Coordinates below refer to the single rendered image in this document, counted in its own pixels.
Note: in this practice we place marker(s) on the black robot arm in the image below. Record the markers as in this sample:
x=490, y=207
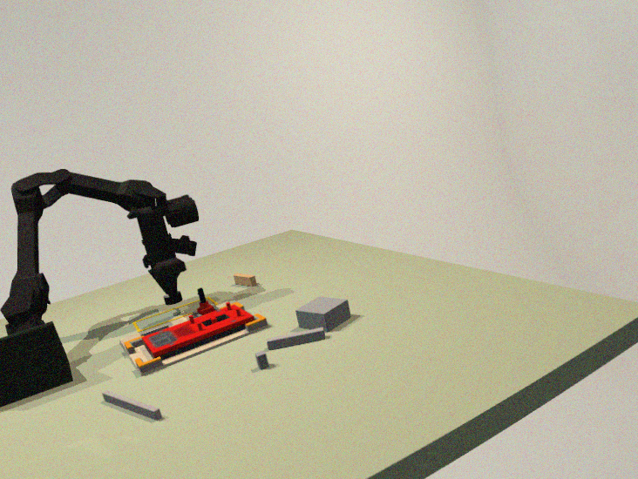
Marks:
x=29, y=290

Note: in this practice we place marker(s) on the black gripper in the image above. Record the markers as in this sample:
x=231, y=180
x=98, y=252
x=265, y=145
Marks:
x=165, y=267

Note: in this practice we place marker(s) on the black tyre with grey rim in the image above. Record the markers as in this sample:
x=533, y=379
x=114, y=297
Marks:
x=170, y=302

